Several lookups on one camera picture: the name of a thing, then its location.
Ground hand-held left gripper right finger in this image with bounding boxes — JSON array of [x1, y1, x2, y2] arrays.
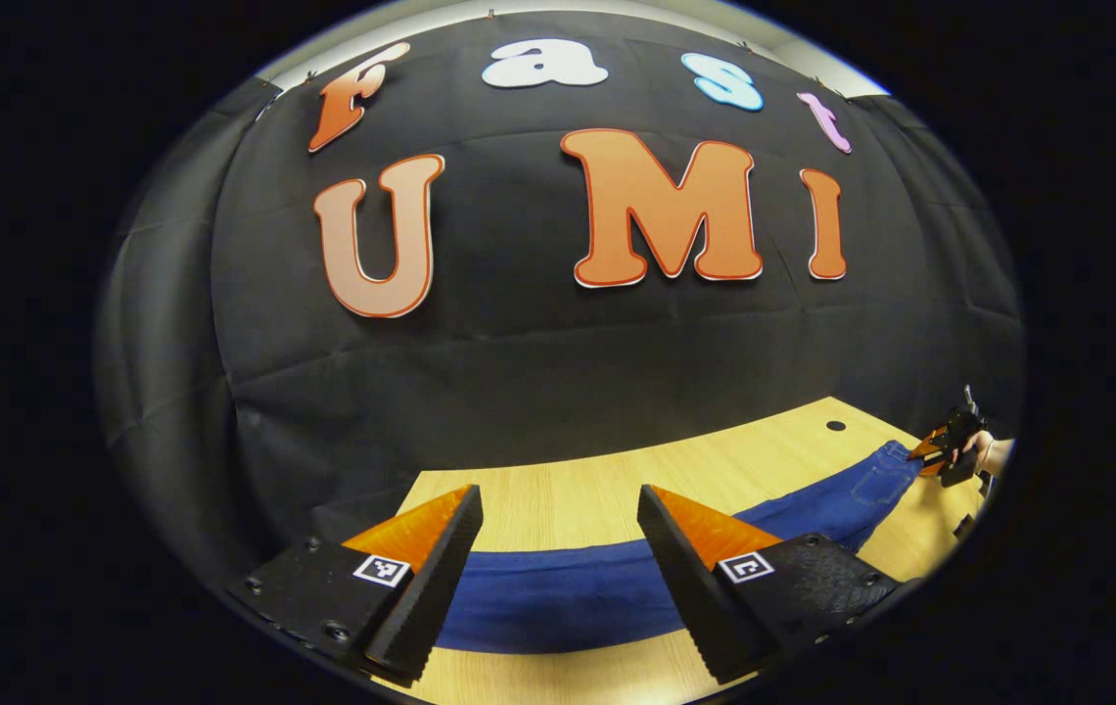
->
[[636, 483, 913, 687]]

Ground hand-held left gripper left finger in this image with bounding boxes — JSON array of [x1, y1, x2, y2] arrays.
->
[[225, 483, 485, 685]]

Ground blue denim jeans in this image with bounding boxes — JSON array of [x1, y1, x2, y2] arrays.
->
[[435, 440, 927, 656]]

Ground black backdrop cloth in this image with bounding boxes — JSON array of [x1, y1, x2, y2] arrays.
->
[[95, 8, 1026, 590]]

